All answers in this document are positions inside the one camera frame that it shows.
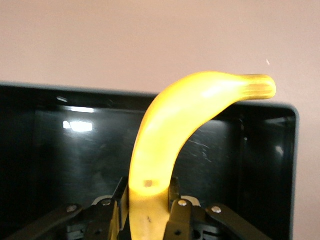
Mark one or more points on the black rectangular plastic tray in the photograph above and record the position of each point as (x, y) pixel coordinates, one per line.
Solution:
(50, 162)

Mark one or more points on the table cover mat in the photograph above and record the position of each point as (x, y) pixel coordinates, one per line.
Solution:
(150, 37)

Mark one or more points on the yellow banana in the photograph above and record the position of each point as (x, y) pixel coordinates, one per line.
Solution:
(175, 125)

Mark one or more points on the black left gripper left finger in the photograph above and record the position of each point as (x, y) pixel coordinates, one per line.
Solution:
(75, 225)

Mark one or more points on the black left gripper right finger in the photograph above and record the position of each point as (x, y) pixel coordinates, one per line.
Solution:
(200, 225)

